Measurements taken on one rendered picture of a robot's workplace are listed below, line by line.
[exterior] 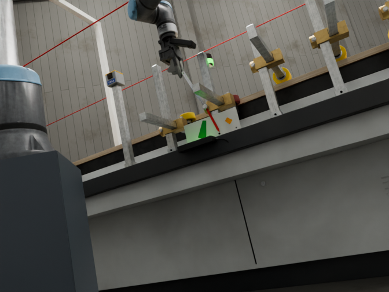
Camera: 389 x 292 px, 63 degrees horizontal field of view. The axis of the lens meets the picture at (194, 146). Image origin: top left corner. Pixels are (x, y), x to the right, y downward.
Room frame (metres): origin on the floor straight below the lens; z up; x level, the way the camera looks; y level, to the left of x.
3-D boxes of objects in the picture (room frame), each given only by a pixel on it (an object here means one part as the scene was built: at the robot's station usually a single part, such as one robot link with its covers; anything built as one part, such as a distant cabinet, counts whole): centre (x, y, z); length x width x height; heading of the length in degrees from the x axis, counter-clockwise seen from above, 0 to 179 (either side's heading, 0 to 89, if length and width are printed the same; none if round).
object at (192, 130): (1.34, -0.09, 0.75); 0.26 x 0.01 x 0.10; 65
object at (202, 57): (1.35, -0.13, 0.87); 0.04 x 0.04 x 0.48; 65
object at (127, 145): (1.56, 0.34, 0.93); 0.05 x 0.05 x 0.45; 65
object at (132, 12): (1.24, 0.09, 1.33); 0.12 x 0.12 x 0.09; 37
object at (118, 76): (1.56, 0.34, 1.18); 0.07 x 0.07 x 0.08; 65
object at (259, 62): (1.23, -0.37, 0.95); 0.14 x 0.06 x 0.05; 65
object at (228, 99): (1.34, -0.15, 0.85); 0.14 x 0.06 x 0.05; 65
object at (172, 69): (1.31, 0.01, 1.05); 0.06 x 0.03 x 0.09; 65
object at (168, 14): (1.32, 0.00, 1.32); 0.10 x 0.09 x 0.12; 127
